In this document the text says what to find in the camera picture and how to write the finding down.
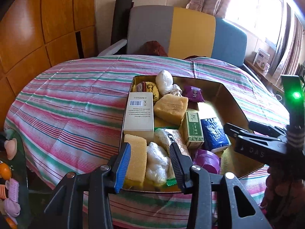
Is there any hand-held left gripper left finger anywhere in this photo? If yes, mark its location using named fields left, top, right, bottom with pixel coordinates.
left=44, top=143, right=132, bottom=229

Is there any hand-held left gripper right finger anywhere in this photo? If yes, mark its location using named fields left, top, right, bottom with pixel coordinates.
left=169, top=143, right=273, bottom=229

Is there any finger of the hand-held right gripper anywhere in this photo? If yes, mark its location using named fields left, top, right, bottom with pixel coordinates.
left=224, top=123, right=254, bottom=140
left=249, top=121, right=287, bottom=138

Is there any yellow sponge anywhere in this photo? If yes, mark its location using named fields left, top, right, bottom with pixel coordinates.
left=153, top=94, right=189, bottom=126
left=123, top=134, right=148, bottom=189

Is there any large white plastic bag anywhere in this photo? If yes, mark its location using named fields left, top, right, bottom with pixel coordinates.
left=145, top=142, right=175, bottom=184

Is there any blue tissue pack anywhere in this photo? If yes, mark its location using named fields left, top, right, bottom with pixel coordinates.
left=200, top=117, right=231, bottom=152

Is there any gold tin box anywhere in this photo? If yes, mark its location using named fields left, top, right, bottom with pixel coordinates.
left=118, top=75, right=272, bottom=194

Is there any large purple snack packet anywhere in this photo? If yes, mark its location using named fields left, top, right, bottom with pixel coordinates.
left=193, top=149, right=221, bottom=174

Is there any green-edged cracker packet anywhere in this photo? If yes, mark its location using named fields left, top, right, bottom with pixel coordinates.
left=154, top=127, right=193, bottom=187

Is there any green tea box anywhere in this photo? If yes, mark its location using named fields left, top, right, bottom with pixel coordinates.
left=182, top=111, right=205, bottom=148

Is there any white cardboard box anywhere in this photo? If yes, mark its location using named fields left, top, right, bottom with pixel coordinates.
left=123, top=92, right=155, bottom=141

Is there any small purple snack packet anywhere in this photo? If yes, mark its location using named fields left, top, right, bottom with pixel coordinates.
left=183, top=85, right=206, bottom=103

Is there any small knotted white bag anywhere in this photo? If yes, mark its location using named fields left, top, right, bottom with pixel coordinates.
left=170, top=83, right=183, bottom=98

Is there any yellow snack packet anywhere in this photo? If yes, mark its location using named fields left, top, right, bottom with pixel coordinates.
left=133, top=81, right=160, bottom=103

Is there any round white plastic bag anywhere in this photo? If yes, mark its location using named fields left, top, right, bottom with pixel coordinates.
left=155, top=70, right=173, bottom=96

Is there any wooden side table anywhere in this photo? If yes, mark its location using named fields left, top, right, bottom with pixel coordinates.
left=244, top=58, right=284, bottom=93

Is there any white carton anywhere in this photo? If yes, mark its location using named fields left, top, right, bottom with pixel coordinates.
left=253, top=48, right=271, bottom=71

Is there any striped tablecloth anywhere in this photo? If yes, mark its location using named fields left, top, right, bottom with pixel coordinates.
left=3, top=55, right=293, bottom=229

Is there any long pink curtain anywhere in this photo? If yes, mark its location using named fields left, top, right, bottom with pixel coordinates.
left=272, top=2, right=305, bottom=77

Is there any grey yellow blue sofa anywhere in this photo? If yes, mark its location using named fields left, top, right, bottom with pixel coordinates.
left=98, top=5, right=248, bottom=65

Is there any pink hair roller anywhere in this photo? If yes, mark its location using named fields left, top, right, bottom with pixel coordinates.
left=5, top=180, right=19, bottom=202

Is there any dark red cushion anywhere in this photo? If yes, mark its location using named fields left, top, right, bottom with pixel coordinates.
left=143, top=40, right=168, bottom=57

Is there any pink heart-shaped item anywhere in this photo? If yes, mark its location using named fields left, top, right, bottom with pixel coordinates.
left=4, top=138, right=18, bottom=160

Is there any orange small item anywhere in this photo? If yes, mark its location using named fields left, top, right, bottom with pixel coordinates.
left=0, top=163, right=11, bottom=179

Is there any window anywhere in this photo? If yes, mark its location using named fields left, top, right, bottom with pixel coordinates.
left=224, top=0, right=286, bottom=46

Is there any black rolled mat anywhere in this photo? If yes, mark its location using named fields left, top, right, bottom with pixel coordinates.
left=111, top=0, right=134, bottom=46

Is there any wooden wardrobe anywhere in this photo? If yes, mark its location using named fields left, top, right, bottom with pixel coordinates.
left=0, top=0, right=98, bottom=105

